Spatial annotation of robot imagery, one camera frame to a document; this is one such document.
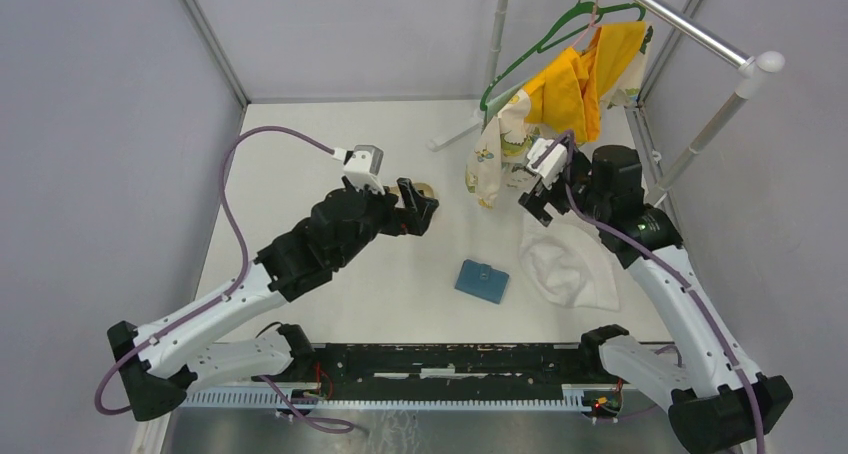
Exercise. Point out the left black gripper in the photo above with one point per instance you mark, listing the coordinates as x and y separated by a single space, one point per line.
421 208

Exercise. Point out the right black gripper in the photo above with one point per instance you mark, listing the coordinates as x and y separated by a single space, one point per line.
534 201

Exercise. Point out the blue card holder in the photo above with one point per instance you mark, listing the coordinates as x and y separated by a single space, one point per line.
482 281

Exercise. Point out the beige oval tray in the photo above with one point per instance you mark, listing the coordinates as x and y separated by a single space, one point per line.
424 188

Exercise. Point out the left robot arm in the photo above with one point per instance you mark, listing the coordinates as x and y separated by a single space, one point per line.
163 362

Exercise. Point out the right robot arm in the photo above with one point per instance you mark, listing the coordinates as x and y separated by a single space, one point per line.
717 397

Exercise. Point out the white cloth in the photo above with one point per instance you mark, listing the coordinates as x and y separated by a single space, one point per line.
567 264

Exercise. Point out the dinosaur print yellow garment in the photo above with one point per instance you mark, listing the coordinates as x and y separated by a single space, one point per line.
570 93

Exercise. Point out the green clothes hanger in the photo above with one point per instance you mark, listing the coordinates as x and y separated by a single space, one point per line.
552 39

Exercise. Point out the metal clothes rack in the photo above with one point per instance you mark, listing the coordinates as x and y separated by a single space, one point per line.
754 72

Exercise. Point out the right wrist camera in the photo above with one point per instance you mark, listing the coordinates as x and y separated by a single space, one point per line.
547 158

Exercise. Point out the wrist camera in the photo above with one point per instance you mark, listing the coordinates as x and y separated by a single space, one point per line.
361 167
547 158

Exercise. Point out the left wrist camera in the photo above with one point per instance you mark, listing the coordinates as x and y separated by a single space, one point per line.
361 167

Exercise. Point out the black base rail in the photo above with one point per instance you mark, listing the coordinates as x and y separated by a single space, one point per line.
444 372

